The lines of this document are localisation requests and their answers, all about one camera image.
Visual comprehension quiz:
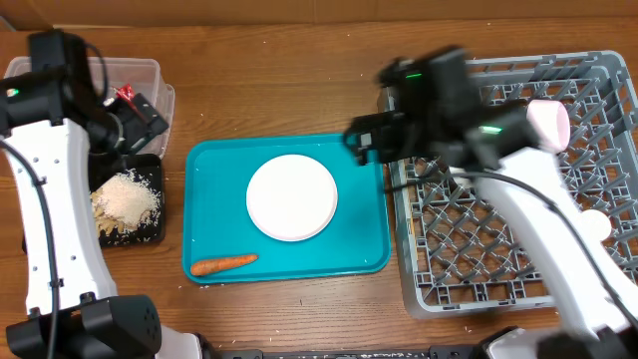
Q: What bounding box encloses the red snack wrapper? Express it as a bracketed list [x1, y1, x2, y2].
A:
[114, 84, 136, 104]

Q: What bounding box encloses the white dinner plate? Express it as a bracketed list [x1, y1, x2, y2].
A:
[246, 155, 338, 242]

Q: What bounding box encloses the orange carrot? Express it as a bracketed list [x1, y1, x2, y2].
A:
[189, 254, 259, 277]

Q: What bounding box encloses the pink bowl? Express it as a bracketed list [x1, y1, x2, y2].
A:
[526, 100, 571, 154]

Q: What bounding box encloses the white cup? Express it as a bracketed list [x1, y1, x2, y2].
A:
[579, 209, 612, 242]

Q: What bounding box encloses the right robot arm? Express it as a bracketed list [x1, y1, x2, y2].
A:
[343, 46, 637, 358]

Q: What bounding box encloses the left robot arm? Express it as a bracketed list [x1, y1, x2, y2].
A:
[1, 30, 215, 358]

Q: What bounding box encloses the grey dishwasher rack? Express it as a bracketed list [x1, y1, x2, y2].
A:
[389, 51, 637, 319]

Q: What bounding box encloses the black tray bin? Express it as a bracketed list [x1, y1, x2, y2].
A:
[89, 154, 165, 247]

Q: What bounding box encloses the clear plastic bin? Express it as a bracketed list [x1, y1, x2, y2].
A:
[4, 56, 175, 159]

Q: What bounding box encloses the rice pile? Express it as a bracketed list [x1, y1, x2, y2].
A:
[97, 170, 160, 234]

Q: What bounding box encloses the teal serving tray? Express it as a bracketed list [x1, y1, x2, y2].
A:
[182, 134, 391, 285]

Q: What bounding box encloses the peanut shells pile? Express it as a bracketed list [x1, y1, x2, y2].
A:
[90, 189, 125, 235]

